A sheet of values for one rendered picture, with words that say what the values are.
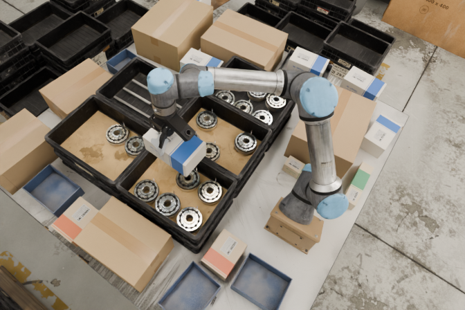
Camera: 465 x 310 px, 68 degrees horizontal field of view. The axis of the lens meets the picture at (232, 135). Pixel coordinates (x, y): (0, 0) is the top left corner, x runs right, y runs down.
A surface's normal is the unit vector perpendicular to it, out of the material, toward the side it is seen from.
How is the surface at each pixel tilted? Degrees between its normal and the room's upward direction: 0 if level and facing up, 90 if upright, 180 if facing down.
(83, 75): 0
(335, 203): 62
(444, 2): 77
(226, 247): 0
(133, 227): 0
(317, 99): 47
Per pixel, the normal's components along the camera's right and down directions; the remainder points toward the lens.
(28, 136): 0.07, -0.54
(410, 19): -0.52, 0.47
